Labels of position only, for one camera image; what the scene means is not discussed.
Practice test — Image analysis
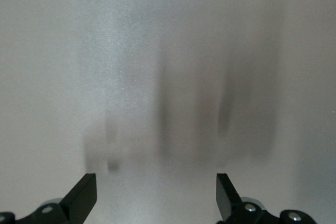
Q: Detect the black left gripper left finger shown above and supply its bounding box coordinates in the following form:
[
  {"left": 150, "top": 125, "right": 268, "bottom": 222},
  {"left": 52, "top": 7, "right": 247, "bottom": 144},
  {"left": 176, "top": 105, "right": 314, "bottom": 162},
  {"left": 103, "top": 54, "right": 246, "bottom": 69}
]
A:
[{"left": 0, "top": 173, "right": 98, "bottom": 224}]

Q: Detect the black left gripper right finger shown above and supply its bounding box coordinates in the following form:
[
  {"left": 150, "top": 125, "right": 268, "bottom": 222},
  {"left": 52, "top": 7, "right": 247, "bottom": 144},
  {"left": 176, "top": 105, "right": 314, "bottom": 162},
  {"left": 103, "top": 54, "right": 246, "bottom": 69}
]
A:
[{"left": 216, "top": 173, "right": 319, "bottom": 224}]

